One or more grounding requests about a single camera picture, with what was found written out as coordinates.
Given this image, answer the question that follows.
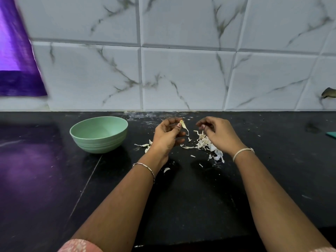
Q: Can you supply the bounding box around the person's right hand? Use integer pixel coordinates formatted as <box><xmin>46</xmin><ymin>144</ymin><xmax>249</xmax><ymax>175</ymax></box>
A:
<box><xmin>196</xmin><ymin>116</ymin><xmax>247</xmax><ymax>158</ymax></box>

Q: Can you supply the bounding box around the person's left hand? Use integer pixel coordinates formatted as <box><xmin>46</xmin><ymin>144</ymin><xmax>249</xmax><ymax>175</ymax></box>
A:
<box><xmin>149</xmin><ymin>116</ymin><xmax>187</xmax><ymax>159</ymax></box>

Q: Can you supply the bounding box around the white garlic bulb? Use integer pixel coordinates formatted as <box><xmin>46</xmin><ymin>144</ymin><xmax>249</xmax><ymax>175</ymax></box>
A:
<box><xmin>180</xmin><ymin>119</ymin><xmax>190</xmax><ymax>137</ymax></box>

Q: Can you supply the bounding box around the garlic clove cluster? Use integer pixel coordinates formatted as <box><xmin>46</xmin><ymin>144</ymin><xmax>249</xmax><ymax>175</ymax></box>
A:
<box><xmin>134</xmin><ymin>139</ymin><xmax>153</xmax><ymax>154</ymax></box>

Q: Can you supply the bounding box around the mint green bowl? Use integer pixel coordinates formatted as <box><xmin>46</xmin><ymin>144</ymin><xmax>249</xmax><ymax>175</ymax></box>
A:
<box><xmin>69</xmin><ymin>116</ymin><xmax>129</xmax><ymax>154</ymax></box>

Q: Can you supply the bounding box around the person's right forearm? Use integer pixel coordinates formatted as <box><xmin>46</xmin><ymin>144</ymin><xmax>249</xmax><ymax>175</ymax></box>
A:
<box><xmin>233</xmin><ymin>150</ymin><xmax>334</xmax><ymax>252</ymax></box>

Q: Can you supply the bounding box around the person's left forearm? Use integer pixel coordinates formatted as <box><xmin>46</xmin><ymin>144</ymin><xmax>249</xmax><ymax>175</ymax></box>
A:
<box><xmin>71</xmin><ymin>154</ymin><xmax>166</xmax><ymax>247</ymax></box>

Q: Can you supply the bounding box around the pile of white garlic peels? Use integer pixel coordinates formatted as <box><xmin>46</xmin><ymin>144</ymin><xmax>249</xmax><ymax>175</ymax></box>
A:
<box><xmin>181</xmin><ymin>129</ymin><xmax>226</xmax><ymax>167</ymax></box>

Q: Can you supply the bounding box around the pink patterned left sleeve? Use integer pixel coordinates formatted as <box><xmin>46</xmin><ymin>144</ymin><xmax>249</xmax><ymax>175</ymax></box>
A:
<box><xmin>57</xmin><ymin>239</ymin><xmax>104</xmax><ymax>252</ymax></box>

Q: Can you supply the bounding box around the purple cloth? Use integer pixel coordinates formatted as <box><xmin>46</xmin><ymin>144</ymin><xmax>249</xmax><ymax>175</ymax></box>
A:
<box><xmin>0</xmin><ymin>0</ymin><xmax>48</xmax><ymax>98</ymax></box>

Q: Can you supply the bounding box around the silver right wrist bracelet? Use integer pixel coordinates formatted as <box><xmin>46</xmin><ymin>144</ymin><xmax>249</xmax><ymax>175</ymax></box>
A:
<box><xmin>232</xmin><ymin>147</ymin><xmax>255</xmax><ymax>163</ymax></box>

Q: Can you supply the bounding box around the silver wrist bracelet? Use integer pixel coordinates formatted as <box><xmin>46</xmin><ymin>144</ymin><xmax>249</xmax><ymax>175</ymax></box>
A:
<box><xmin>232</xmin><ymin>147</ymin><xmax>255</xmax><ymax>163</ymax></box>
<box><xmin>132</xmin><ymin>162</ymin><xmax>156</xmax><ymax>184</ymax></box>

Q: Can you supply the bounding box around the silver left wrist bracelet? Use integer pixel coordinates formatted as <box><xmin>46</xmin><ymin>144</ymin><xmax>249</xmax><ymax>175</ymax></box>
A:
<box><xmin>132</xmin><ymin>162</ymin><xmax>156</xmax><ymax>184</ymax></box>

